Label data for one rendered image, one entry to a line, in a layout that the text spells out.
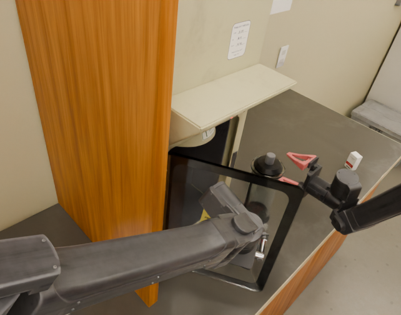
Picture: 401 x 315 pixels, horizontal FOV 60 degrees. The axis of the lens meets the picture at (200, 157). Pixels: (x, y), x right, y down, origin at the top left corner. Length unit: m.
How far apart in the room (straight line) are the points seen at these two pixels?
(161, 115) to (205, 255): 0.23
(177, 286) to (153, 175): 0.49
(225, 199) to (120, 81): 0.28
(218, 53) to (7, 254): 0.57
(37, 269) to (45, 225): 0.91
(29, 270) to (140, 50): 0.34
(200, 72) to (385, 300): 2.06
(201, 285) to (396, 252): 1.95
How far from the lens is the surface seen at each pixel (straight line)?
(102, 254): 0.38
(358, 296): 2.44
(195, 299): 1.04
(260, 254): 0.82
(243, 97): 0.72
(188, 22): 0.65
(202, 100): 0.69
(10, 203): 1.23
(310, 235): 1.27
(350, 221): 0.95
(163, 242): 0.44
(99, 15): 0.61
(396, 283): 2.64
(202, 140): 0.88
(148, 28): 0.51
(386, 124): 3.50
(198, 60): 0.71
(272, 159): 1.08
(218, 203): 0.63
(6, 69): 1.00
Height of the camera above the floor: 1.85
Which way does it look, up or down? 39 degrees down
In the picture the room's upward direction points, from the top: 9 degrees clockwise
